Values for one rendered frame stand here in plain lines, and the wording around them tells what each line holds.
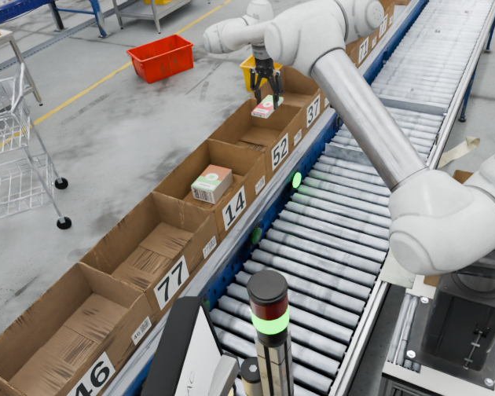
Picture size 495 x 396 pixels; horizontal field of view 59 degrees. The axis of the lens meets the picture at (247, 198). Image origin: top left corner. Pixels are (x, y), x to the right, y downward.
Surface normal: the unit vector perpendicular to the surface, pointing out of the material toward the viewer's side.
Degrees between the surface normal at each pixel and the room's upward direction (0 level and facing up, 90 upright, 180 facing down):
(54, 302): 90
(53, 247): 0
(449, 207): 25
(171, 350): 4
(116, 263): 89
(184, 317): 4
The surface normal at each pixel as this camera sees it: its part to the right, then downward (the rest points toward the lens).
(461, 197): 0.15, -0.50
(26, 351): 0.87, 0.25
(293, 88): -0.48, 0.60
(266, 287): -0.10, -0.75
